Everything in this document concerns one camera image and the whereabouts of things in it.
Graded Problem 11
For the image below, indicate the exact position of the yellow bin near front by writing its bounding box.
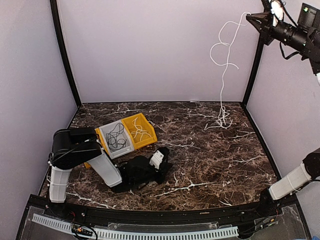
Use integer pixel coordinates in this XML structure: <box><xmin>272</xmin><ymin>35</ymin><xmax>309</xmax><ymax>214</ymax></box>
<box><xmin>84</xmin><ymin>128</ymin><xmax>105</xmax><ymax>169</ymax></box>

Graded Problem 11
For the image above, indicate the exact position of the left black frame post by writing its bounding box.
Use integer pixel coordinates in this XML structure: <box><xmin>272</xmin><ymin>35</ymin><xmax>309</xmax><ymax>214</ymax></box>
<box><xmin>49</xmin><ymin>0</ymin><xmax>82</xmax><ymax>108</ymax></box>

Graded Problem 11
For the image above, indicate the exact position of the black frame post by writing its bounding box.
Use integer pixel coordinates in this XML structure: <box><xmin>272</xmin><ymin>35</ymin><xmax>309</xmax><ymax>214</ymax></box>
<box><xmin>241</xmin><ymin>0</ymin><xmax>273</xmax><ymax>107</ymax></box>
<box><xmin>49</xmin><ymin>0</ymin><xmax>82</xmax><ymax>108</ymax></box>

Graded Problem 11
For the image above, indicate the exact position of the yellow bin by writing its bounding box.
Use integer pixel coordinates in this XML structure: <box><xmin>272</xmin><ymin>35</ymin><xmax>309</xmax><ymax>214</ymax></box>
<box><xmin>84</xmin><ymin>128</ymin><xmax>105</xmax><ymax>169</ymax></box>
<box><xmin>121</xmin><ymin>113</ymin><xmax>158</xmax><ymax>150</ymax></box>

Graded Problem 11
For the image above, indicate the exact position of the black front rail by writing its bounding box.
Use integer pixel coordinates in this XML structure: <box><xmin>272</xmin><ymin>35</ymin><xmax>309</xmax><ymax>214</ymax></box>
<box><xmin>29</xmin><ymin>194</ymin><xmax>298</xmax><ymax>227</ymax></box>

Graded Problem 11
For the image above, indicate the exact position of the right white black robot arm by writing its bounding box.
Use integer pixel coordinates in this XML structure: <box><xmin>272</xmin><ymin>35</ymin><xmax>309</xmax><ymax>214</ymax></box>
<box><xmin>242</xmin><ymin>0</ymin><xmax>320</xmax><ymax>217</ymax></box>

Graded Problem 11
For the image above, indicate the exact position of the white plastic bin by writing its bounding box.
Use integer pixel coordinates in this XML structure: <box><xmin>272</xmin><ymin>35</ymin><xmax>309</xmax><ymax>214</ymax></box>
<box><xmin>98</xmin><ymin>120</ymin><xmax>135</xmax><ymax>160</ymax></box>

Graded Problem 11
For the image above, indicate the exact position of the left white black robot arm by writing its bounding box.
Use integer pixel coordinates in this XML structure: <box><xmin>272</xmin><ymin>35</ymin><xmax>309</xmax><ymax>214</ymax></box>
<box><xmin>48</xmin><ymin>127</ymin><xmax>173</xmax><ymax>218</ymax></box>

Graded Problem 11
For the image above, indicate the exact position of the yellow bin near back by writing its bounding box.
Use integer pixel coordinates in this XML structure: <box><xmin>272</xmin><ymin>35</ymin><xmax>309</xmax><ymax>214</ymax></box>
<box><xmin>121</xmin><ymin>113</ymin><xmax>158</xmax><ymax>150</ymax></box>

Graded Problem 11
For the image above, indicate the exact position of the small circuit board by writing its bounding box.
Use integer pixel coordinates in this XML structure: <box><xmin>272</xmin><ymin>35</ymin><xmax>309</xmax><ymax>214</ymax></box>
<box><xmin>70</xmin><ymin>223</ymin><xmax>94</xmax><ymax>237</ymax></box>

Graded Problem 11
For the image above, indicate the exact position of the white slotted cable duct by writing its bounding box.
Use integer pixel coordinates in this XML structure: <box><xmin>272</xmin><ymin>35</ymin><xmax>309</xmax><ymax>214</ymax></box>
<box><xmin>31</xmin><ymin>213</ymin><xmax>239</xmax><ymax>240</ymax></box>

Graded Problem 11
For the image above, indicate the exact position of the white cable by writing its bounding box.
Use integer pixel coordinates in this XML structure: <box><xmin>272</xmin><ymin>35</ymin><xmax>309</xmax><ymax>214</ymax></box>
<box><xmin>204</xmin><ymin>11</ymin><xmax>252</xmax><ymax>131</ymax></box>
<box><xmin>129</xmin><ymin>116</ymin><xmax>153</xmax><ymax>142</ymax></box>

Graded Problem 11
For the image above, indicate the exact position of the right black frame post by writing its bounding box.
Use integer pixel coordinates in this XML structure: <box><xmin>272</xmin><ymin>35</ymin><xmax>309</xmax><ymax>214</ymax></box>
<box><xmin>241</xmin><ymin>0</ymin><xmax>273</xmax><ymax>107</ymax></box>

